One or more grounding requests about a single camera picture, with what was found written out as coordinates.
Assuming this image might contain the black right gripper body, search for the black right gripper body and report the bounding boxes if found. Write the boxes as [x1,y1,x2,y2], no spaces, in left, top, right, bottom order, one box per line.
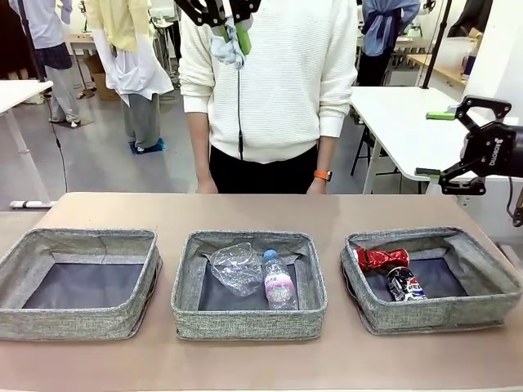
[463,121,523,177]

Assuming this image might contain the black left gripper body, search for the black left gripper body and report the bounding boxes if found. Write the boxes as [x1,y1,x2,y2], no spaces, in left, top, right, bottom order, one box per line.
[208,0,236,17]

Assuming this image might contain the crushed red can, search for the crushed red can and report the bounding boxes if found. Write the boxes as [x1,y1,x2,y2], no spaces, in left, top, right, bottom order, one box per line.
[354,247,412,273]

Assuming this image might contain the crushed Pepsi can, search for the crushed Pepsi can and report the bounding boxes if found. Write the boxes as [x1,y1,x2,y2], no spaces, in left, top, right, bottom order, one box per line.
[386,265,429,303]

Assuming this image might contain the pink label plastic bottle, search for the pink label plastic bottle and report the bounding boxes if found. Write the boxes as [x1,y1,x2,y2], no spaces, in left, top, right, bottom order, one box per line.
[261,249,301,310]

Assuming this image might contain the crushed clear plastic cup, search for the crushed clear plastic cup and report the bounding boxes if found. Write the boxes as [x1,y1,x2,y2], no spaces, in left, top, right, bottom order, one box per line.
[208,242,264,298]

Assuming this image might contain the person's right forearm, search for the person's right forearm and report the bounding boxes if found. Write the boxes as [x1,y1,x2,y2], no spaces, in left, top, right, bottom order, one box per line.
[185,109,214,183]

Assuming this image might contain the person's left forearm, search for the person's left forearm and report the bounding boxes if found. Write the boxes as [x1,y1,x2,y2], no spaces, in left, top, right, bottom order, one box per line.
[315,133,343,172]

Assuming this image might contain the wooden background table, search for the wooden background table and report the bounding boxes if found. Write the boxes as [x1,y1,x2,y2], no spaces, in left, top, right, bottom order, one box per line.
[407,51,470,87]

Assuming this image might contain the black light stand pole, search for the black light stand pole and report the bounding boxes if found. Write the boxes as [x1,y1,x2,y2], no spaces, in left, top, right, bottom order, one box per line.
[422,0,454,90]

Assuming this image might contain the person in white sweater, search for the person in white sweater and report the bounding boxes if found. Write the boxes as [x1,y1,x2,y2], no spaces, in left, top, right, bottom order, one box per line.
[178,0,360,195]

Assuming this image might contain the person in yellow top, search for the person in yellow top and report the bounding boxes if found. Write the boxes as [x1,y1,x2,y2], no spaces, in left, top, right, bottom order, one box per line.
[84,0,176,155]

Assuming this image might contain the cardboard box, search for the cardboard box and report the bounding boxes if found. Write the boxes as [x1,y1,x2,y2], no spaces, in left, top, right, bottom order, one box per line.
[83,54,123,102]

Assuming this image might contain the person in blue shirt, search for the person in blue shirt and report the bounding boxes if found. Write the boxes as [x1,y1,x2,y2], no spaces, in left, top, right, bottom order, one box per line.
[360,0,422,87]

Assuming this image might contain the grey fabric basket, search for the grey fabric basket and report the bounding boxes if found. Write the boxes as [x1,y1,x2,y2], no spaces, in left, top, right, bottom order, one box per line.
[339,226,523,337]
[0,227,163,342]
[171,230,329,342]

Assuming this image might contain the white desk with grey leg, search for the white desk with grey leg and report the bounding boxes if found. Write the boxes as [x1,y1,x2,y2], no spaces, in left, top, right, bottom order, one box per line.
[0,79,57,210]

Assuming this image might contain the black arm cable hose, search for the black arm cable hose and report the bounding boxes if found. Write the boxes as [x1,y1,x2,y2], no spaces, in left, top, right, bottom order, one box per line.
[505,175,523,228]

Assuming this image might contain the black cord on sweater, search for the black cord on sweater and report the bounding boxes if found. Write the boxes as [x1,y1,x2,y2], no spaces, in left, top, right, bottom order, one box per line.
[236,65,246,161]

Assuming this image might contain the black stand pole with cable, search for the black stand pole with cable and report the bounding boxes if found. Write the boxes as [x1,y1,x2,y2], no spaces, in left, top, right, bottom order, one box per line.
[19,0,69,194]

